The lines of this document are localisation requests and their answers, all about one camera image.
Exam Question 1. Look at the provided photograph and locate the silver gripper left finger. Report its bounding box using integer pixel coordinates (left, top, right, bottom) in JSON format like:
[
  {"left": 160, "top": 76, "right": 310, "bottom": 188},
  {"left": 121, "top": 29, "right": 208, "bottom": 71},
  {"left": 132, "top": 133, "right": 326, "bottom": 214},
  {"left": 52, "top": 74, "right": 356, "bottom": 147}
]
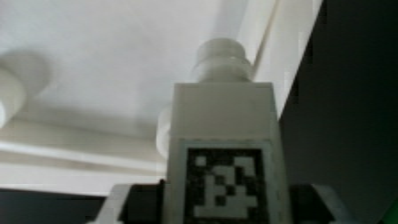
[{"left": 88, "top": 181, "right": 166, "bottom": 224}]

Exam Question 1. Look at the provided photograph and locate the white square table top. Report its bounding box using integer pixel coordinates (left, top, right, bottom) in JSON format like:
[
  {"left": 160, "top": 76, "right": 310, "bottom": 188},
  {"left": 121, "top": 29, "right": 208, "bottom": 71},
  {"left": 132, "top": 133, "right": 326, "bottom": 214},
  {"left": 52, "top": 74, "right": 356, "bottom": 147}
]
[{"left": 0, "top": 0, "right": 326, "bottom": 195}]

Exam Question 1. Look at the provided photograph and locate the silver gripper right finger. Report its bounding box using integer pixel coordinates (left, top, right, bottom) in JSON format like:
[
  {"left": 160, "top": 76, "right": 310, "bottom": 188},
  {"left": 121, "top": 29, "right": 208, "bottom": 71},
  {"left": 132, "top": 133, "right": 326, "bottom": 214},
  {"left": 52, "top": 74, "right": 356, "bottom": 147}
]
[{"left": 290, "top": 184, "right": 363, "bottom": 224}]

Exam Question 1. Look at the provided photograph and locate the white table leg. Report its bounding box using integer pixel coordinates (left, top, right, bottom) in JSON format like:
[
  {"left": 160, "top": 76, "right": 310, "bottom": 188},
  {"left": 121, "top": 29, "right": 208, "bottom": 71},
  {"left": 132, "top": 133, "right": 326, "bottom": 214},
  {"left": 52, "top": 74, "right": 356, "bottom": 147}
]
[{"left": 162, "top": 38, "right": 294, "bottom": 224}]

